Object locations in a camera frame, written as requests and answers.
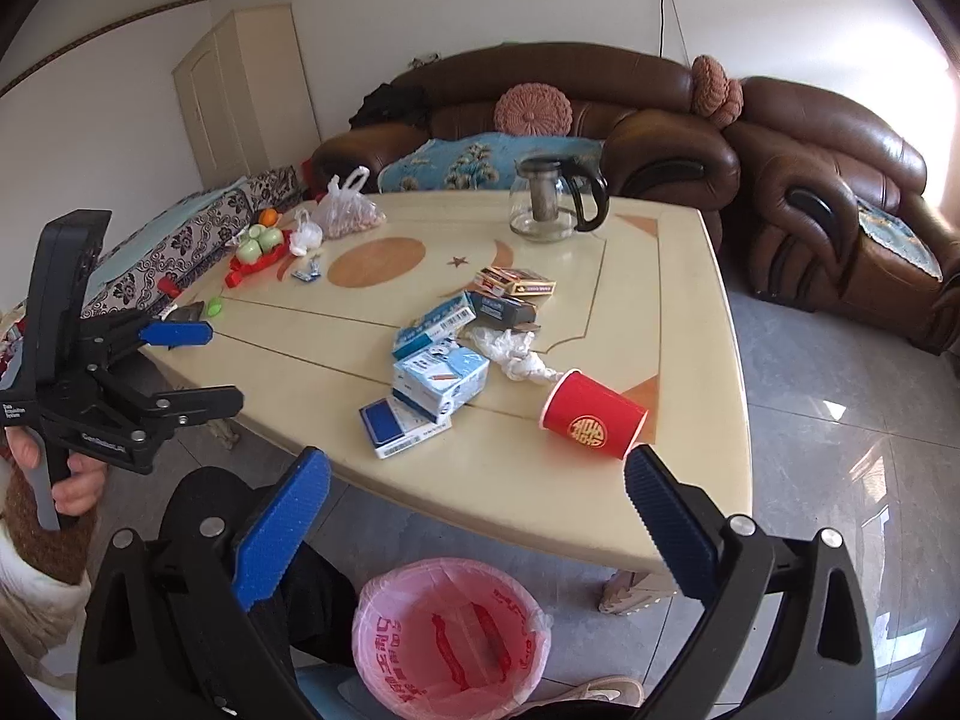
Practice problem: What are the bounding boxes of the white tissue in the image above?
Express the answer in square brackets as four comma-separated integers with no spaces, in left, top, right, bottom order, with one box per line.
[467,327,562,385]

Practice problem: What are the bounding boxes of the blue white wrapper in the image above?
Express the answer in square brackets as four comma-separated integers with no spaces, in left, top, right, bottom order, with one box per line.
[290,255,322,284]

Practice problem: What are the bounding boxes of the person's left hand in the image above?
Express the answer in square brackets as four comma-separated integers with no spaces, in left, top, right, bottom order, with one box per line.
[5,427,107,517]

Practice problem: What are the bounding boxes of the black cigarette box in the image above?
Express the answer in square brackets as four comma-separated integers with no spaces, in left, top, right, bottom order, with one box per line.
[469,291,537,328]

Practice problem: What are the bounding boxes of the cream wooden cabinet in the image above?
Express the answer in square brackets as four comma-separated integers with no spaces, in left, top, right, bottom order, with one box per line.
[172,4,320,188]

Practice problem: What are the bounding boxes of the hanging black cable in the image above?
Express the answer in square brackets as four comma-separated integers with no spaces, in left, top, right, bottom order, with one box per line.
[652,0,692,68]

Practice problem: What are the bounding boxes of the light blue white carton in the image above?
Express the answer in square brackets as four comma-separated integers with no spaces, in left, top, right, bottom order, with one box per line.
[392,340,490,421]

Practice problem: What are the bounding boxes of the cream coffee table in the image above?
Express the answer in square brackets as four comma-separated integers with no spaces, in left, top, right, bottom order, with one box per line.
[151,192,754,574]

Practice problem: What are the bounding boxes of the glass teapot black handle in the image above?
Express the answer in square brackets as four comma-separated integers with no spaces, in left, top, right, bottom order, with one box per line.
[508,154,610,244]

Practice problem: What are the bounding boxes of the blue floral seat cover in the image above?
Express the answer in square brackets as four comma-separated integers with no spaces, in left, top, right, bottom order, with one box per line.
[377,132,604,193]

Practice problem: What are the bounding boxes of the pink round cushion on armrest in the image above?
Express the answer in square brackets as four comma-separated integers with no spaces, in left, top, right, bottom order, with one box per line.
[692,55,743,130]

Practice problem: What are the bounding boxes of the plastic bag of peanuts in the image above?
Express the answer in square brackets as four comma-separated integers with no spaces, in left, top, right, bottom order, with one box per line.
[311,166,386,241]

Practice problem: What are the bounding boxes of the person's shoe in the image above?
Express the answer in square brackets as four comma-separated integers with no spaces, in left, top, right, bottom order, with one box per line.
[526,676,644,709]

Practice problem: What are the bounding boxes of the blue white medicine box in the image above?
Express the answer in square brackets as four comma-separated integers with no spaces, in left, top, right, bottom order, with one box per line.
[392,291,475,361]

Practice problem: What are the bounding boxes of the brown leather armchair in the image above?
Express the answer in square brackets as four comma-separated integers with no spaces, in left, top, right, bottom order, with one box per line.
[724,76,958,355]

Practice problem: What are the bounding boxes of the purple poker card box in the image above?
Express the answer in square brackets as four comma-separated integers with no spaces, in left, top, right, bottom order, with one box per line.
[473,266,556,298]

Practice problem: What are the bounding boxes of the dark blue card box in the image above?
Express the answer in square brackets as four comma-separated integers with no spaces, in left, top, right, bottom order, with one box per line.
[358,395,452,460]

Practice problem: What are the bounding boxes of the pink-lined trash bin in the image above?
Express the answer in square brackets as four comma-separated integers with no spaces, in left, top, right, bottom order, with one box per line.
[352,557,551,718]

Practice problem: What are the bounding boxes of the red tray with cups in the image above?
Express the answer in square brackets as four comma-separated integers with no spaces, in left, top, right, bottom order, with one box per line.
[223,224,291,289]

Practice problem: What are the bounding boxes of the red paper cup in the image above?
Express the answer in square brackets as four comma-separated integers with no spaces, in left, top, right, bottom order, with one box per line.
[539,369,649,460]

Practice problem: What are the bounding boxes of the small white plastic bag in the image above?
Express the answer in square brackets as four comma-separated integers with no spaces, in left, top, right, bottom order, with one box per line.
[288,208,324,257]

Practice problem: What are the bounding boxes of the brown leather sofa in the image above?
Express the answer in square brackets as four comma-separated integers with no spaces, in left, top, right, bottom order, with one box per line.
[304,43,743,242]

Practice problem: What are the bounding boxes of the floral covered bench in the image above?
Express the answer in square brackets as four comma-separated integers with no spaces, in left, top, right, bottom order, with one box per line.
[82,166,302,319]

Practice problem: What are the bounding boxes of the black clothes on sofa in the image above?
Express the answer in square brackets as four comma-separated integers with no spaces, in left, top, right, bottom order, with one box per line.
[348,83,431,130]

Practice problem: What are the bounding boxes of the armchair blue seat cover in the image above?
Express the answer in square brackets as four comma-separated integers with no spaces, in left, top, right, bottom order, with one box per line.
[857,200,944,283]

